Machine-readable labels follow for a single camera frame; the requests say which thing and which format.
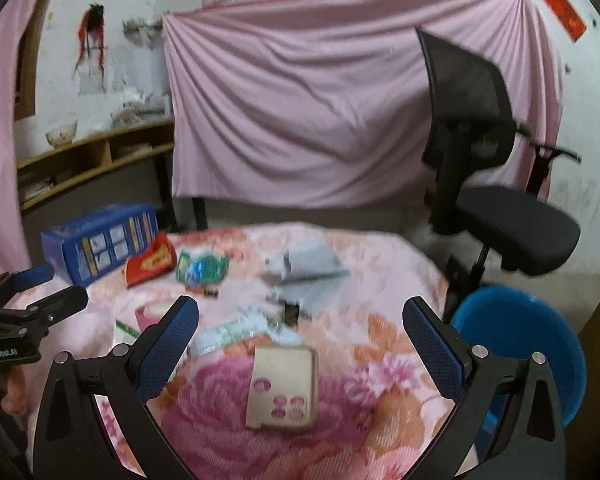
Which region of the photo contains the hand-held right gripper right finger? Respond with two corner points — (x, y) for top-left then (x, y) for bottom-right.
(402, 296), (566, 480)

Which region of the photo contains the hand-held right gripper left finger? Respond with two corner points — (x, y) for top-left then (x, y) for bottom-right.
(32, 296), (200, 480)

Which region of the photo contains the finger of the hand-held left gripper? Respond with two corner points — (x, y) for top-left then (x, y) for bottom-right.
(0, 264), (56, 309)
(14, 285), (89, 334)

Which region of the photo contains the white green wrapper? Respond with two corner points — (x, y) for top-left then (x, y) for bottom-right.
(189, 305), (277, 357)

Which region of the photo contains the red snack packet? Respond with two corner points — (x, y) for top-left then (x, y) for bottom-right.
(124, 232), (177, 289)

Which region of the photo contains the blue plastic basin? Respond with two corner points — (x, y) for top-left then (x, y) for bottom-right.
(450, 285), (588, 428)

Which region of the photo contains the person's left hand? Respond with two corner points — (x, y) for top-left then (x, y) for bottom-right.
(2, 366), (32, 417)

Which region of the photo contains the pink small packet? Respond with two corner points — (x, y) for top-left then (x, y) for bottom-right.
(135, 302), (181, 332)

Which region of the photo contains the white green paper slip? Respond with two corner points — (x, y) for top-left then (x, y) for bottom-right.
(115, 320), (142, 346)

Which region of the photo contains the blue cardboard box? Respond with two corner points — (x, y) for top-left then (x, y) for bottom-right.
(41, 203), (159, 287)

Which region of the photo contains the pink floral blanket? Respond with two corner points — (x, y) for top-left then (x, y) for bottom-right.
(27, 222), (481, 480)

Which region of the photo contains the green foil packet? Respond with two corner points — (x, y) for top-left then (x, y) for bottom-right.
(176, 251), (230, 287)

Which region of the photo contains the brown cardboard with holes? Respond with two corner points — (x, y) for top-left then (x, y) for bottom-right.
(245, 345), (320, 431)

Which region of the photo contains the yellow wooden shelf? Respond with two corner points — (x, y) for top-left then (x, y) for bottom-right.
(17, 116), (177, 212)

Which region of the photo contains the patterned ceramic bowl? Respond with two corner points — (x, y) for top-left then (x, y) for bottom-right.
(45, 120), (79, 150)

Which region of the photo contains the pink curtain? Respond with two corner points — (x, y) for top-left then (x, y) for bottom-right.
(0, 0), (56, 283)

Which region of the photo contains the black mesh office chair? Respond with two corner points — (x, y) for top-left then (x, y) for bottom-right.
(414, 25), (582, 322)

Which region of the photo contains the grey folded paper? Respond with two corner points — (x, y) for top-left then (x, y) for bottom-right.
(264, 239), (352, 319)

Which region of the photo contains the pink hanging sheet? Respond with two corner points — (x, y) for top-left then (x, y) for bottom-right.
(161, 0), (566, 211)

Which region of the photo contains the red paper strip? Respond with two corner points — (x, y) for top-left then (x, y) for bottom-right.
(538, 0), (588, 44)

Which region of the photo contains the red black wall ornament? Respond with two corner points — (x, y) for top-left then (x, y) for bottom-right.
(74, 3), (109, 77)

